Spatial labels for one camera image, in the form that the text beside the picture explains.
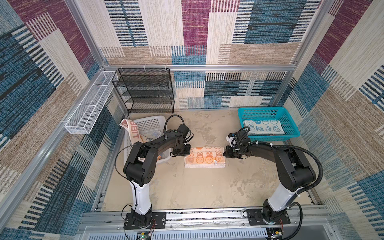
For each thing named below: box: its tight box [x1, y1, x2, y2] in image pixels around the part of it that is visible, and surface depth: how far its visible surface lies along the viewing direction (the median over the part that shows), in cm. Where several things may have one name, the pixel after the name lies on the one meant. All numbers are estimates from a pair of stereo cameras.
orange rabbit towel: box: [119, 118, 143, 145], surface depth 99 cm
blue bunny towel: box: [243, 120, 285, 135], surface depth 110 cm
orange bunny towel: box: [184, 146, 226, 168], surface depth 96 cm
